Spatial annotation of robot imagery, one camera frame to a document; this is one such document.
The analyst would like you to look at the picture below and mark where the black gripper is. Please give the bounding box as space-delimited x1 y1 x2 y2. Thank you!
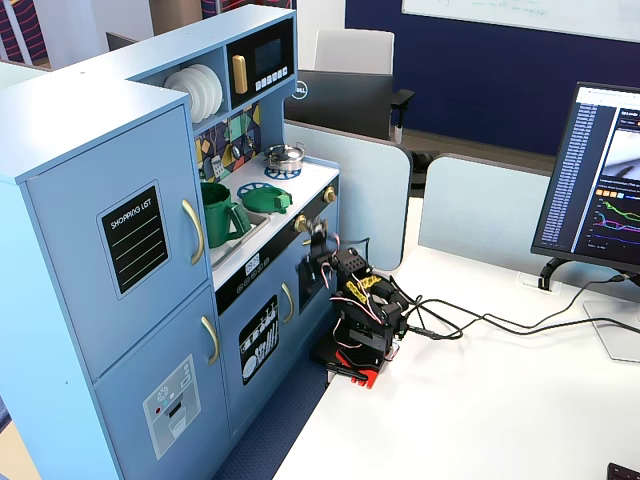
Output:
303 217 343 281

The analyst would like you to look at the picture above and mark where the red arm base clamp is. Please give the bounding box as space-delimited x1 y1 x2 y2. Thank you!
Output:
325 348 387 391

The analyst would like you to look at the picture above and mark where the green round lid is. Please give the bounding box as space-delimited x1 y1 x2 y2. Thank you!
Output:
241 185 292 215

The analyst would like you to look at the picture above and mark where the small metal pot with lid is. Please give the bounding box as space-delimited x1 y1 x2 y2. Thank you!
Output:
263 141 307 172

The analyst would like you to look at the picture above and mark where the light blue desk divider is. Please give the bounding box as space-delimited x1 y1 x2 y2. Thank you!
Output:
417 154 553 262
283 121 414 271

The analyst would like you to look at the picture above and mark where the green plastic pitcher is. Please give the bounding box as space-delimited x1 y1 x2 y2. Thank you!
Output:
199 181 253 250

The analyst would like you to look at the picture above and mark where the black Dell monitor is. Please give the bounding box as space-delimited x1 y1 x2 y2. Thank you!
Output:
283 69 397 142

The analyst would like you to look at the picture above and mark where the white toy plate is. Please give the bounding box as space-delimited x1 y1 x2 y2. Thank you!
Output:
163 69 197 109
179 65 214 123
199 63 225 117

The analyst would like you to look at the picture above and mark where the white office chair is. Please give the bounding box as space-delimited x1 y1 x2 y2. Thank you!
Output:
313 29 416 144

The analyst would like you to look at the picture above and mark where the computer monitor showing graphs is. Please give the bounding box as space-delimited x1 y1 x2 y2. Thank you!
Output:
530 81 640 364

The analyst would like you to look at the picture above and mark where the whiteboard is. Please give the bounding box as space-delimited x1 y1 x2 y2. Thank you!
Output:
401 0 640 43

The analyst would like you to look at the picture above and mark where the gold dishwasher door handle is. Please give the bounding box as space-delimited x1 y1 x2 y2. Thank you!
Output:
280 282 296 325

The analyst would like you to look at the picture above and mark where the gold fridge door handle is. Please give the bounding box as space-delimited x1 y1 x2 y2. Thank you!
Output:
180 198 206 266

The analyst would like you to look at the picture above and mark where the gold freezer door handle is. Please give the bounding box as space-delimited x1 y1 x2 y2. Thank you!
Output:
200 315 221 366

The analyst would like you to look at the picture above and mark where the gold microwave handle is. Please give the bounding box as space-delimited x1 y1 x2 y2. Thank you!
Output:
231 54 249 96

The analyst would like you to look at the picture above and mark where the black cable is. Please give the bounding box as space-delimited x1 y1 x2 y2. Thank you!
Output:
407 272 635 342
399 287 640 337

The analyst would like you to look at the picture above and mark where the desk cable grommet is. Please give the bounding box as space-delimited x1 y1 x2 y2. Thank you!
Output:
517 271 564 296

